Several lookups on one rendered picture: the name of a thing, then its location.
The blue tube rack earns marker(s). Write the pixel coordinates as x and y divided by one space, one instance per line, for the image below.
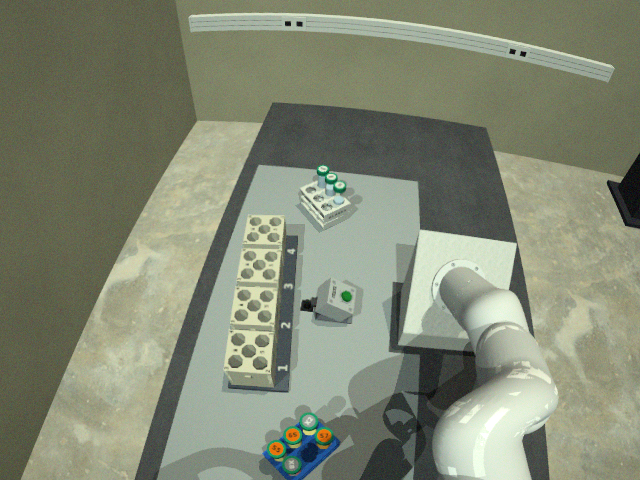
308 456

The green tube cap with grey x8 dot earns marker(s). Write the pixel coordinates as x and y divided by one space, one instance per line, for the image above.
292 465

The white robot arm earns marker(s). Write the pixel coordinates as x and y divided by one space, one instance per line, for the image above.
479 437

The cream bucket adapter with holes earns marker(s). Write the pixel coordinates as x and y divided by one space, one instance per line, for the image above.
258 319
255 233
260 263
237 367

